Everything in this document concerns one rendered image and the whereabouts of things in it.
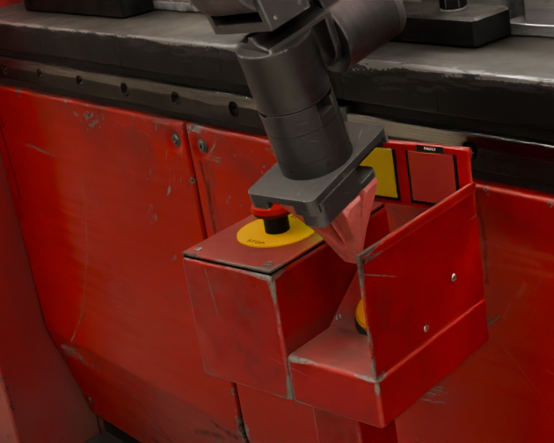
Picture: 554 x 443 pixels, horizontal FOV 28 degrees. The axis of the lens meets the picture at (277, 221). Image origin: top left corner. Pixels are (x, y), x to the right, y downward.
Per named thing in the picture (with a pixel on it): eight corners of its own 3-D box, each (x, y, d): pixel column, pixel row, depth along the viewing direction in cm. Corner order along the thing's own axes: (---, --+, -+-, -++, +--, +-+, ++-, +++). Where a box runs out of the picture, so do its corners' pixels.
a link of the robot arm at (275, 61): (215, 39, 79) (261, 50, 74) (286, -7, 81) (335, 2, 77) (246, 120, 82) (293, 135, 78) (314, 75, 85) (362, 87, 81)
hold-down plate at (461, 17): (278, 32, 128) (273, 6, 127) (312, 21, 131) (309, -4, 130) (477, 49, 105) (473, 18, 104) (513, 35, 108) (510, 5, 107)
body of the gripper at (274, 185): (393, 145, 85) (367, 61, 81) (318, 223, 79) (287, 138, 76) (327, 138, 89) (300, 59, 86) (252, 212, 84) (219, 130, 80)
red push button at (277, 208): (246, 242, 96) (239, 204, 95) (276, 225, 98) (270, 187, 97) (280, 249, 93) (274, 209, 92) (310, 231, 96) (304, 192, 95)
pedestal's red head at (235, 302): (203, 374, 99) (165, 187, 92) (316, 301, 109) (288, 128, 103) (383, 431, 86) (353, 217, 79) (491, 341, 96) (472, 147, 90)
